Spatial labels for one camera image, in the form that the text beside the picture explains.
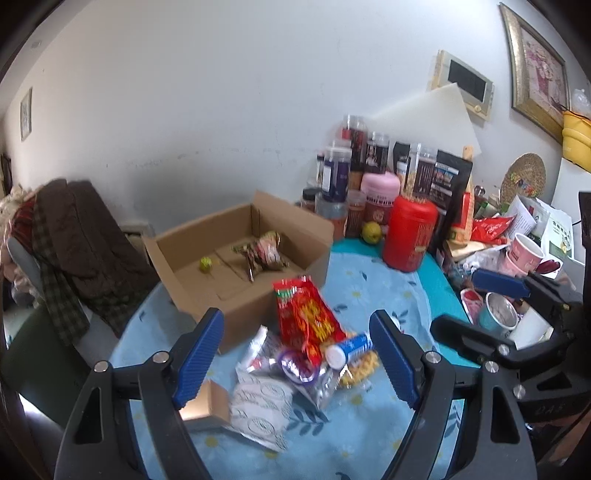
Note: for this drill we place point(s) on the small picture frame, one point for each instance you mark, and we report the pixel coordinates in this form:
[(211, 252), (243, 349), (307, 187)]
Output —
[(25, 114)]

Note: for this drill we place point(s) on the clear bag of yellow snacks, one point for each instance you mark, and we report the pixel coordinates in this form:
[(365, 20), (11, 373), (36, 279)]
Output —
[(360, 368)]

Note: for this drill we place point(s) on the red and gold snack packet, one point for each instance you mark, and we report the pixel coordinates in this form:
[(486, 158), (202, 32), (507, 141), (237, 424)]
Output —
[(318, 328)]

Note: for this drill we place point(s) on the beige and red paper bag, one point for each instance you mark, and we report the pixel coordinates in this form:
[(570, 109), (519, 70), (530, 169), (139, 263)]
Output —
[(464, 221)]

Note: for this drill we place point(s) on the black stand-up pouch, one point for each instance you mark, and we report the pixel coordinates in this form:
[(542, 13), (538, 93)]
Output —
[(450, 184)]

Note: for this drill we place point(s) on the tall clear jar of dates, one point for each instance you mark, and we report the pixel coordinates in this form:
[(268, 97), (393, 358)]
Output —
[(356, 138)]

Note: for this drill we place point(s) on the stack of yellow bowls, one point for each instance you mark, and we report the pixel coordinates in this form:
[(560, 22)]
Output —
[(577, 136)]

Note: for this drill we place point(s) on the yellow-green fruit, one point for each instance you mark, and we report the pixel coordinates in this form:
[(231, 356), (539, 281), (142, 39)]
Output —
[(371, 232)]

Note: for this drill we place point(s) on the red snack bag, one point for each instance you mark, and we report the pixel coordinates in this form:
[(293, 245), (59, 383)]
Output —
[(491, 228)]

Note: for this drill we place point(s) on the brown coat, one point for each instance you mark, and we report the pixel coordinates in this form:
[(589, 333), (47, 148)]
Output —
[(92, 230)]

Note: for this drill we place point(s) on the red tin canister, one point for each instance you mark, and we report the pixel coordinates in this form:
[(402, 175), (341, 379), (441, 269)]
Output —
[(408, 235)]

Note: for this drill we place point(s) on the cream wall panel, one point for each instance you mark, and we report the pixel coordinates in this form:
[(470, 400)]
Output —
[(464, 83)]

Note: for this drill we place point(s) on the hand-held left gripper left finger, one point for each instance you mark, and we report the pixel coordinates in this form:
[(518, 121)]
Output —
[(198, 357)]

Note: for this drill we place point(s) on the plaid garment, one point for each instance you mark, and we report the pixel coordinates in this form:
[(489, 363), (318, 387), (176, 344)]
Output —
[(55, 286)]

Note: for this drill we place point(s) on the clear jar with dark label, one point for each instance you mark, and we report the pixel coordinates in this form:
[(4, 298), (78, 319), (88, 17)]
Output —
[(377, 150)]

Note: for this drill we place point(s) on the spice jar with black lid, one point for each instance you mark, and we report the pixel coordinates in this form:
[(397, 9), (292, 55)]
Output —
[(308, 198)]

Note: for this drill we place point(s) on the pink lidded jar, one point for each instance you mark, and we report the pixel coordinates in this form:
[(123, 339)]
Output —
[(379, 194)]

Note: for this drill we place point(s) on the blue blueberry print tube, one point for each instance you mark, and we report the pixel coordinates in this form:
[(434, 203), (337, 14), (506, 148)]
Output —
[(351, 346)]

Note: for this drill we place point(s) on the white paper sheet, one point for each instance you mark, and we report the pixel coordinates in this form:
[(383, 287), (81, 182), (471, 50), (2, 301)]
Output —
[(524, 214)]

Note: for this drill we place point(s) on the woven round trivet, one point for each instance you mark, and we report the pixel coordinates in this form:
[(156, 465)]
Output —
[(524, 177)]

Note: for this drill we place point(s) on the white framed board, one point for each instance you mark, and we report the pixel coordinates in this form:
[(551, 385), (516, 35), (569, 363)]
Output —
[(136, 233)]

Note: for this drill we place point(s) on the silver foil packet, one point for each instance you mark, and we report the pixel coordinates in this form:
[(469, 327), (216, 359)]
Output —
[(258, 356)]

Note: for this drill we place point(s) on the brown labelled jar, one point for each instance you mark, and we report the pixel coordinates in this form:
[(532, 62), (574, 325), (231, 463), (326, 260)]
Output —
[(355, 212)]

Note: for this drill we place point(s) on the gold cardboard box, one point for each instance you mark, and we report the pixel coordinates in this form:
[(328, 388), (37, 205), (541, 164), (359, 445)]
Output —
[(210, 406)]

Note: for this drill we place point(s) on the light blue floral cloth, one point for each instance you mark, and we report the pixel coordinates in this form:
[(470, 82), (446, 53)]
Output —
[(369, 286)]

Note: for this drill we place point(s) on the clear jar of brown powder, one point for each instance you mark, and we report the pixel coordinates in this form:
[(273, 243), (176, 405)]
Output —
[(331, 216)]

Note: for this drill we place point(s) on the white box with green print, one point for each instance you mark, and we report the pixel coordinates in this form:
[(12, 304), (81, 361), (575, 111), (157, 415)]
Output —
[(561, 235)]

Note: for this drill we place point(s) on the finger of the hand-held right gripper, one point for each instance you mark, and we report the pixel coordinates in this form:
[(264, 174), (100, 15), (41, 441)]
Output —
[(466, 334), (501, 284)]

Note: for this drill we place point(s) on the white patterned packet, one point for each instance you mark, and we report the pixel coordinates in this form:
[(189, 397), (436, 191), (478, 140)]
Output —
[(261, 408)]

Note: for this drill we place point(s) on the clear jar of yellow seeds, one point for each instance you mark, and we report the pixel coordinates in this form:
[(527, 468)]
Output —
[(420, 170)]

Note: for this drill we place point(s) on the small green candy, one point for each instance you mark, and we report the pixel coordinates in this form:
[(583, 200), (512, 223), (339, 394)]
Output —
[(205, 264)]

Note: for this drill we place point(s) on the white cup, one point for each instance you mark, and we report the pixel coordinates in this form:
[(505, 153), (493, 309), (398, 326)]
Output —
[(533, 328)]

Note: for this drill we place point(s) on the pink wrapped candy bundle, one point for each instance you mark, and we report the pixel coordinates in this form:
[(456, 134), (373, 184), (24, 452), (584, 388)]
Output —
[(265, 251)]

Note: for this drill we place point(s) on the teal textured mat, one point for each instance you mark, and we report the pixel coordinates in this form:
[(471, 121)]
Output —
[(438, 286)]

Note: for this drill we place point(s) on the pink foil-lid cup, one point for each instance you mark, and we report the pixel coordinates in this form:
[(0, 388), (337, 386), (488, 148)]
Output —
[(471, 302)]

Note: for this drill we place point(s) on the gold framed picture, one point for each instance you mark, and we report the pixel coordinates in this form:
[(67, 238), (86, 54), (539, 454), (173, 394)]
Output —
[(538, 76)]

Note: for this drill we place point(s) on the teal cup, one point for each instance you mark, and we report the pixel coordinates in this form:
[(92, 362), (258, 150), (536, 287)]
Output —
[(496, 314)]

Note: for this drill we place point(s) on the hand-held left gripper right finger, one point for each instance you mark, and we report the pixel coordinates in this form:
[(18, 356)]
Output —
[(395, 364)]

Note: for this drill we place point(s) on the clear jar with purple label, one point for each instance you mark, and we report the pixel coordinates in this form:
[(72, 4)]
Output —
[(336, 173)]

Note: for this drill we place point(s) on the red packet with green edge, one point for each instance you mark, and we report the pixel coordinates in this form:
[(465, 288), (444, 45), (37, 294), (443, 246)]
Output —
[(291, 295)]

